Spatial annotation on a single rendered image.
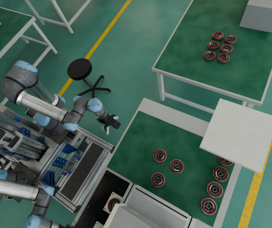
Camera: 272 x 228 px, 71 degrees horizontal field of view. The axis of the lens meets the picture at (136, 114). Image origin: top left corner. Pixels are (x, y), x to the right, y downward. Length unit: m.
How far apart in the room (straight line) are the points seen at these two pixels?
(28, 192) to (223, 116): 1.24
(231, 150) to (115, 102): 1.96
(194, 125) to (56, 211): 1.96
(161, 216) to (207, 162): 0.65
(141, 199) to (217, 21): 2.07
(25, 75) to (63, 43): 2.85
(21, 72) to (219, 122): 1.23
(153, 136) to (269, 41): 1.54
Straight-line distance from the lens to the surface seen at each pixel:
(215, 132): 1.30
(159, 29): 3.65
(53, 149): 1.81
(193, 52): 2.24
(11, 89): 1.26
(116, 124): 1.26
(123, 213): 1.12
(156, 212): 1.30
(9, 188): 1.26
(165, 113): 1.83
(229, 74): 2.11
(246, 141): 1.33
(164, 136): 1.75
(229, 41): 2.34
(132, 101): 2.81
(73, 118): 1.16
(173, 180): 1.67
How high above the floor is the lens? 2.41
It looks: 63 degrees down
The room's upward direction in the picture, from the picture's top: 23 degrees counter-clockwise
